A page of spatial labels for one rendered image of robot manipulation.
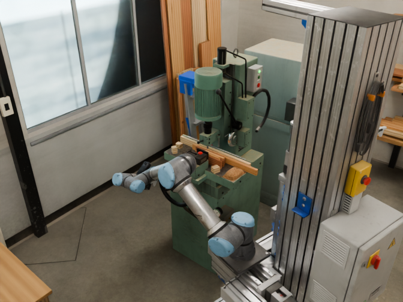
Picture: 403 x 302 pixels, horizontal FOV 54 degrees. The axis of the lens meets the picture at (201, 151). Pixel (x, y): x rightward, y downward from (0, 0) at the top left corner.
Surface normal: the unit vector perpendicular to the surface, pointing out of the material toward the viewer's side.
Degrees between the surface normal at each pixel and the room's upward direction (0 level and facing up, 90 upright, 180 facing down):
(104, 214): 0
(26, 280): 0
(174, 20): 87
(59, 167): 90
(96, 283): 0
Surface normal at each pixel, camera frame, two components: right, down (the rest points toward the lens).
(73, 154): 0.79, 0.32
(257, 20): -0.62, 0.39
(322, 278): -0.80, 0.30
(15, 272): 0.00, -0.86
